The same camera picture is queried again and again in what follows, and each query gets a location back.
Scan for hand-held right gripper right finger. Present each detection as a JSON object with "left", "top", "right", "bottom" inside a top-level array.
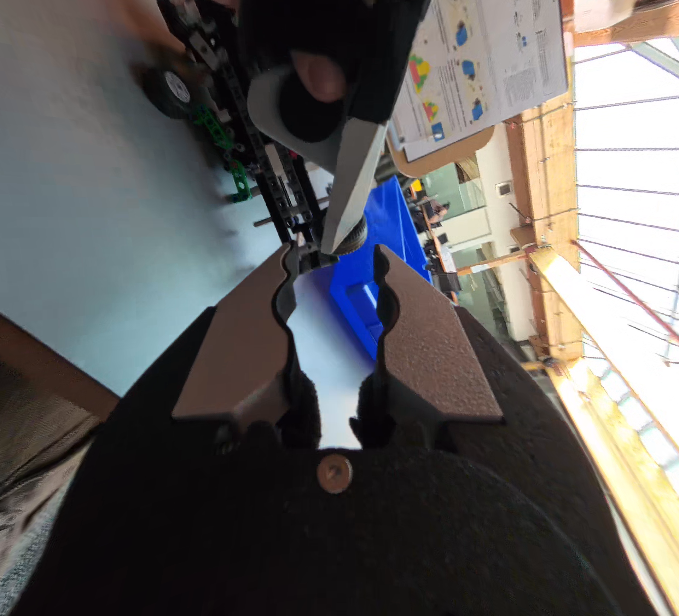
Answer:
[{"left": 370, "top": 244, "right": 504, "bottom": 421}]

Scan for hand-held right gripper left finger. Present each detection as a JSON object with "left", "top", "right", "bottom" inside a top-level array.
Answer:
[{"left": 172, "top": 242, "right": 299, "bottom": 423}]

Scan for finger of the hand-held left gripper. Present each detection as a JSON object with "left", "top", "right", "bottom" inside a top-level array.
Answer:
[{"left": 320, "top": 116, "right": 389, "bottom": 256}]

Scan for black lego vehicle model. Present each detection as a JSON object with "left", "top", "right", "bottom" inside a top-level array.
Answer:
[{"left": 139, "top": 0, "right": 340, "bottom": 269}]

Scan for blue plastic bin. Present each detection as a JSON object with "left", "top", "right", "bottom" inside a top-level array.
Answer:
[{"left": 329, "top": 175, "right": 433, "bottom": 362}]

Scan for printed instruction sheet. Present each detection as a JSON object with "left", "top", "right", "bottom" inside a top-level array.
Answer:
[{"left": 390, "top": 0, "right": 571, "bottom": 163}]

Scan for brown clipboard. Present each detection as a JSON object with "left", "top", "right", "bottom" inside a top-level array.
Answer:
[{"left": 384, "top": 120, "right": 497, "bottom": 179}]

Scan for wooden handrail beam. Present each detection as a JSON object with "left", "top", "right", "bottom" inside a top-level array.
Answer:
[{"left": 522, "top": 244, "right": 679, "bottom": 616}]

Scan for wooden railing post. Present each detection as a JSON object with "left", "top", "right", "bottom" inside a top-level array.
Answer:
[{"left": 504, "top": 91, "right": 584, "bottom": 362}]

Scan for steel railing cables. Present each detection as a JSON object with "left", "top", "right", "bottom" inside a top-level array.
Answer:
[{"left": 572, "top": 43, "right": 679, "bottom": 367}]

